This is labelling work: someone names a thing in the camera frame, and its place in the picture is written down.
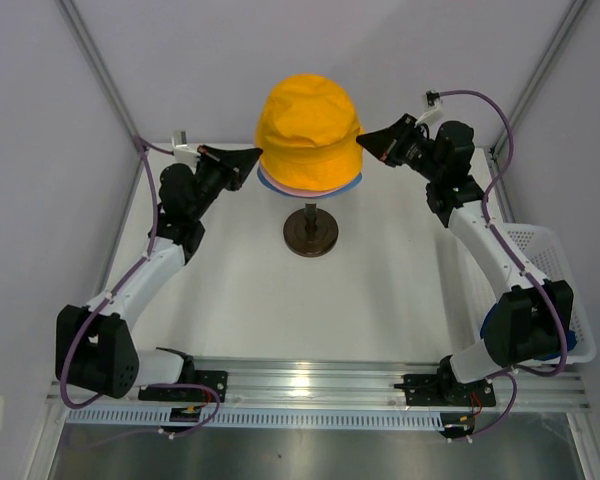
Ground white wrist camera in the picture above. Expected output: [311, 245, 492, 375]
[415, 90, 443, 127]
[171, 130, 199, 167]

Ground pink bucket hat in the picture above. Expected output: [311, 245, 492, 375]
[257, 169, 364, 196]

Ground white plastic basket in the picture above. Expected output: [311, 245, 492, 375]
[502, 223, 597, 364]

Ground left aluminium corner post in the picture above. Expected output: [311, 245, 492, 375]
[54, 0, 141, 153]

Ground white slotted cable duct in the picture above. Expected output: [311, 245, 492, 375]
[67, 406, 470, 432]

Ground dark blue hat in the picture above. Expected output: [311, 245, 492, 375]
[479, 306, 578, 362]

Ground cream mannequin head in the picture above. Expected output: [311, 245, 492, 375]
[282, 200, 339, 258]

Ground yellow hat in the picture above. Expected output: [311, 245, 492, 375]
[254, 73, 363, 192]

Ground right aluminium corner post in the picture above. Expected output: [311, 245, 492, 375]
[504, 0, 593, 131]

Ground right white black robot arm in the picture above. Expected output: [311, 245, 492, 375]
[356, 114, 574, 406]

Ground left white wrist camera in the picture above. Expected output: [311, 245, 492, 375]
[171, 130, 199, 167]

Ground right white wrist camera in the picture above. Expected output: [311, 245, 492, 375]
[415, 90, 443, 127]

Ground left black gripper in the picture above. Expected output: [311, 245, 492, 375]
[189, 146, 263, 221]

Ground aluminium mounting rail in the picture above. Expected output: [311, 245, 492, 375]
[44, 353, 592, 412]

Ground aluminium corner post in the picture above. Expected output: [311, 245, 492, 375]
[54, 0, 141, 153]
[504, 0, 593, 131]

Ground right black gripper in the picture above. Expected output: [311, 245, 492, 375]
[357, 116, 442, 183]

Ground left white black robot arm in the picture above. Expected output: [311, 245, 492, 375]
[55, 145, 262, 409]

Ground blue bucket hat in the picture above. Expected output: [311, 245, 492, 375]
[256, 167, 365, 199]

